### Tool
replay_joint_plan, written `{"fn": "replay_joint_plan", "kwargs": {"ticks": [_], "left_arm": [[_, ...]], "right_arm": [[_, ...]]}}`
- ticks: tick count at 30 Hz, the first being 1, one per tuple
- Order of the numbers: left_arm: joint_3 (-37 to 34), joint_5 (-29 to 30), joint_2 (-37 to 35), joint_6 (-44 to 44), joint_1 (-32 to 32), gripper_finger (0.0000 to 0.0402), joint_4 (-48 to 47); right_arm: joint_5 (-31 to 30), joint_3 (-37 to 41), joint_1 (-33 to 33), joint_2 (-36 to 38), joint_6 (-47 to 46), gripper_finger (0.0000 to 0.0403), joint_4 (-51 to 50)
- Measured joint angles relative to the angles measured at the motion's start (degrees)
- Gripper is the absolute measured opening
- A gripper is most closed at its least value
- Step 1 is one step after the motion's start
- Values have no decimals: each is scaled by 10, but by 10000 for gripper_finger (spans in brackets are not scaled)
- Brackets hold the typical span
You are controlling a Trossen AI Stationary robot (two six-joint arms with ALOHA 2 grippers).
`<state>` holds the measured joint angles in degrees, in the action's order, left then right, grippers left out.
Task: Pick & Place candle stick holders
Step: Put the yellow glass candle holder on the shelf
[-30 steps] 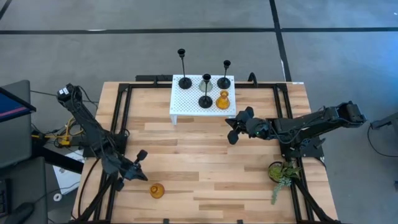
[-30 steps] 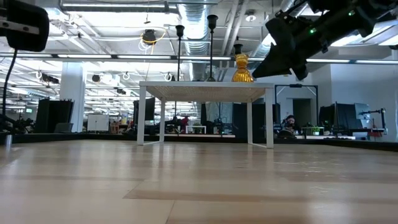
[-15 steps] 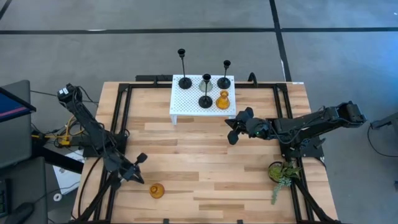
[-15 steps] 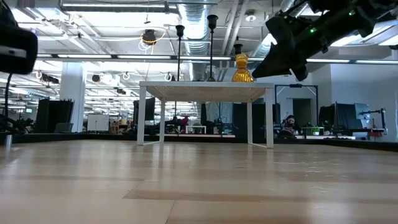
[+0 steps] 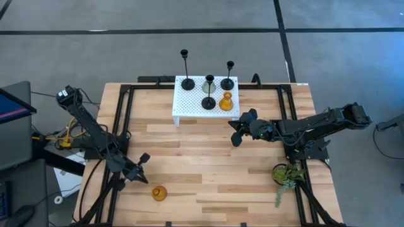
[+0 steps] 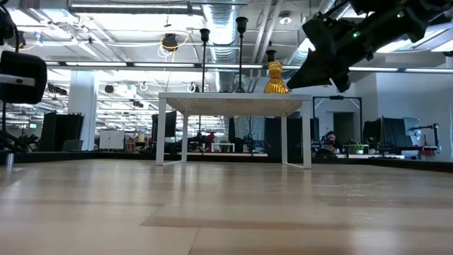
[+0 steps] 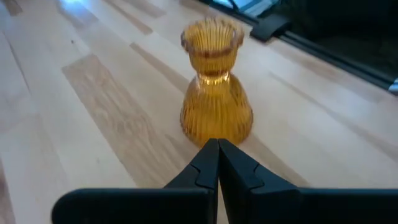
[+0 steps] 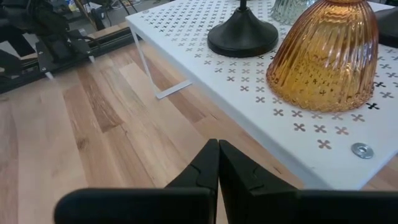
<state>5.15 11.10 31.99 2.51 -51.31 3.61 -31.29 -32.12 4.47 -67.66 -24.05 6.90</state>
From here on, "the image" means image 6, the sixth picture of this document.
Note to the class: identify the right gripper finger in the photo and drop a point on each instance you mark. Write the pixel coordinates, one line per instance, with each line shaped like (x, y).
(342, 83)
(315, 71)

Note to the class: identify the black monitor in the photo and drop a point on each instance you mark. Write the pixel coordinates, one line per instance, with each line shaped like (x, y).
(170, 124)
(385, 132)

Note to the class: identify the white perforated metal shelf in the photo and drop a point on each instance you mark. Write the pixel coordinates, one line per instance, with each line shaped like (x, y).
(233, 104)

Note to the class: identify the white square pillar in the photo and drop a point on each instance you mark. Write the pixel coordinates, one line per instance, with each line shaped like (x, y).
(83, 113)

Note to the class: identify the black metal candlestick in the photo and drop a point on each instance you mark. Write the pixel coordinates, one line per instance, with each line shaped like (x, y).
(204, 35)
(241, 25)
(271, 55)

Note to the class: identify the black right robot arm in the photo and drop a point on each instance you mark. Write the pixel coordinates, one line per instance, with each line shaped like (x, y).
(439, 10)

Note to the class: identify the small white table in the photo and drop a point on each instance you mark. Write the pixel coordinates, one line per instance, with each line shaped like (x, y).
(223, 144)

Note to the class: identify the long black light rail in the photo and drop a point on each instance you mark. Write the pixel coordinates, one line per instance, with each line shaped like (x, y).
(198, 65)

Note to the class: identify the white cabinet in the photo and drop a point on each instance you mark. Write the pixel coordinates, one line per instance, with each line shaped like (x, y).
(111, 140)

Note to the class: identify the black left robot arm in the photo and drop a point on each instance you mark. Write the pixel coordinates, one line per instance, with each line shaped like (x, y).
(21, 88)

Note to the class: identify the white ceiling sensor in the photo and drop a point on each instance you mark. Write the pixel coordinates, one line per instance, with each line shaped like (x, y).
(285, 20)

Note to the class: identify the black partition panel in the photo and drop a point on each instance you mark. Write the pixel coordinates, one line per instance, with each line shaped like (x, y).
(274, 136)

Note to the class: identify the amber glass candle holder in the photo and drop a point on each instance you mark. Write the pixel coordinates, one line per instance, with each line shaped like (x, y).
(276, 85)

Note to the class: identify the person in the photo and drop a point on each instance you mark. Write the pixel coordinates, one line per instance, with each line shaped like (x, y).
(331, 140)

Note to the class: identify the black cabinet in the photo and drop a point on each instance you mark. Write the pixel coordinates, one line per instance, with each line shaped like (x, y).
(60, 131)

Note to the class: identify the grey monitor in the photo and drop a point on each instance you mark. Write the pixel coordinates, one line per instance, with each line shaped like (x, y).
(412, 125)

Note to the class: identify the black table edge rail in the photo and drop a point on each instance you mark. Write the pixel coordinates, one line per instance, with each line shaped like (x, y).
(407, 165)

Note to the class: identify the black tubular stand frame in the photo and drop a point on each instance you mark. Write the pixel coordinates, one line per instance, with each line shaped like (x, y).
(336, 97)

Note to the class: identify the small red item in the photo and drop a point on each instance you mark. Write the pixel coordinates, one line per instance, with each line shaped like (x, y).
(427, 152)

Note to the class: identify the silver spiral ventilation duct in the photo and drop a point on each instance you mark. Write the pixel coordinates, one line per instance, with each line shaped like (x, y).
(325, 5)
(223, 35)

